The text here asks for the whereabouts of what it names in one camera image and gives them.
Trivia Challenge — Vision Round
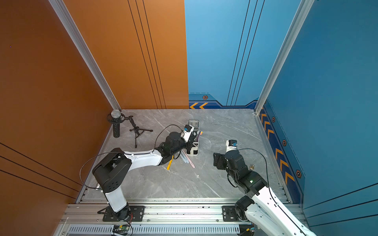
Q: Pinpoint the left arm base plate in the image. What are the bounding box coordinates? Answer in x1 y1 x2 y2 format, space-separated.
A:
97 205 145 223

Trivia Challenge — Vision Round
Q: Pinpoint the left aluminium corner post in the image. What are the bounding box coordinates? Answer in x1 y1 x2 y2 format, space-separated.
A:
49 0 121 110

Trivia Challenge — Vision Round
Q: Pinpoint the left green circuit board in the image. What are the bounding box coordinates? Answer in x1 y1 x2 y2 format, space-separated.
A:
112 224 132 236

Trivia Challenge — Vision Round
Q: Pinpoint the yellow toothbrush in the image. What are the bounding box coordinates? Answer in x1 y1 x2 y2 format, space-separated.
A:
166 155 174 171

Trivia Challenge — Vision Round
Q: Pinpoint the light blue toothbrush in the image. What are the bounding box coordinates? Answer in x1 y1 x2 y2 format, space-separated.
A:
180 152 189 164

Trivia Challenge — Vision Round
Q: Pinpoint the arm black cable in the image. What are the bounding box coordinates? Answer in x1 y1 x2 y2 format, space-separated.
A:
79 123 185 190
236 148 308 236

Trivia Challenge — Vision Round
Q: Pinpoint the black microphone with mount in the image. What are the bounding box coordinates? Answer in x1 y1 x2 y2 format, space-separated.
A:
107 110 125 138

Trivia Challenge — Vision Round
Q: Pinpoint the pink toothbrush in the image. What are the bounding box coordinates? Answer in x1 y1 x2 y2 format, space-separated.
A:
184 152 195 168

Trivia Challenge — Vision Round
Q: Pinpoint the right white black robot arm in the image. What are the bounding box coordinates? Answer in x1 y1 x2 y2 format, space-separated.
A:
213 150 315 236

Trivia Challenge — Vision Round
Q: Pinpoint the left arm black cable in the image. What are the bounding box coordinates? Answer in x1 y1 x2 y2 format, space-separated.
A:
79 123 185 190

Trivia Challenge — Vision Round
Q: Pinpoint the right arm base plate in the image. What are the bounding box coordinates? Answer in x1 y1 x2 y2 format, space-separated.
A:
221 205 248 222

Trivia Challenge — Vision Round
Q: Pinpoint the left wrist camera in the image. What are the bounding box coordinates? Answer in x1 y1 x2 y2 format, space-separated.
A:
183 124 195 143

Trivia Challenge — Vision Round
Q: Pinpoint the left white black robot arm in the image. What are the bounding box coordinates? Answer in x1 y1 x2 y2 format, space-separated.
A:
92 131 197 221

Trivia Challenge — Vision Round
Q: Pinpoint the right aluminium corner post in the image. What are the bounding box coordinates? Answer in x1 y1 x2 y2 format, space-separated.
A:
255 0 314 115

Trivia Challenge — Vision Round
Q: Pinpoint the black mini tripod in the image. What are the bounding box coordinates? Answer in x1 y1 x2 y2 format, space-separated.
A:
125 116 153 148

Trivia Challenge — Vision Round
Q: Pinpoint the right green circuit board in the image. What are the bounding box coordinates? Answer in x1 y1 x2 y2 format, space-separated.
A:
238 225 259 236

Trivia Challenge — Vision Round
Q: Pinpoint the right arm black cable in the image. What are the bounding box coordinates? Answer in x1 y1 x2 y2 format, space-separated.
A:
236 148 308 236

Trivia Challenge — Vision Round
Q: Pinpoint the white toothbrush holder rack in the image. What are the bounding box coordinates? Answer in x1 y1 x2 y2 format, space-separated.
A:
187 139 199 156

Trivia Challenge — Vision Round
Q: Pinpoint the aluminium rail frame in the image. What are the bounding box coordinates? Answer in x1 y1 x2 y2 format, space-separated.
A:
55 198 309 236

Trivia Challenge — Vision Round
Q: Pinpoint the green circuit board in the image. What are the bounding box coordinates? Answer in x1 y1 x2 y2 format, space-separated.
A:
238 225 259 236
112 224 132 236

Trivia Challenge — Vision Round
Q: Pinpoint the aluminium corner post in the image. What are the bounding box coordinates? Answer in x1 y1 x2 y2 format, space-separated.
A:
49 0 121 110
255 0 314 115

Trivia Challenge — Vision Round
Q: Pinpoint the far clear plastic cup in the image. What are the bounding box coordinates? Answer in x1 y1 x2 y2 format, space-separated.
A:
188 120 200 130

